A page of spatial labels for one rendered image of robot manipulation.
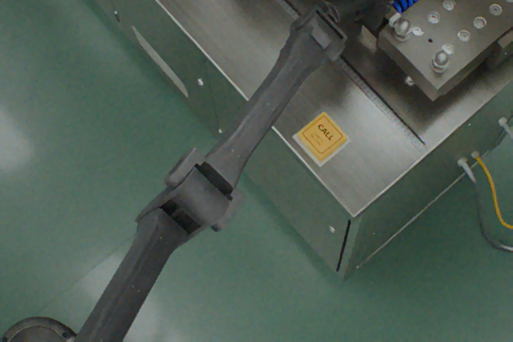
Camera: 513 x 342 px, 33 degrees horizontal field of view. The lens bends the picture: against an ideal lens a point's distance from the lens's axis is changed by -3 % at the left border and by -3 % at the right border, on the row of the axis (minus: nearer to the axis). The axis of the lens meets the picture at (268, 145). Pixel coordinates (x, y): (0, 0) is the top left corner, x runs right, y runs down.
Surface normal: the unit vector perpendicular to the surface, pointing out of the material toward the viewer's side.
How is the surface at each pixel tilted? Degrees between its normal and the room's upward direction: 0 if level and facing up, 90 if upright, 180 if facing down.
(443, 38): 0
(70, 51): 0
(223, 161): 34
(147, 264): 47
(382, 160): 0
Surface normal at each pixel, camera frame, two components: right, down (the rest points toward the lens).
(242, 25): -0.03, -0.33
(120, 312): 0.67, -0.47
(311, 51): 0.55, -0.26
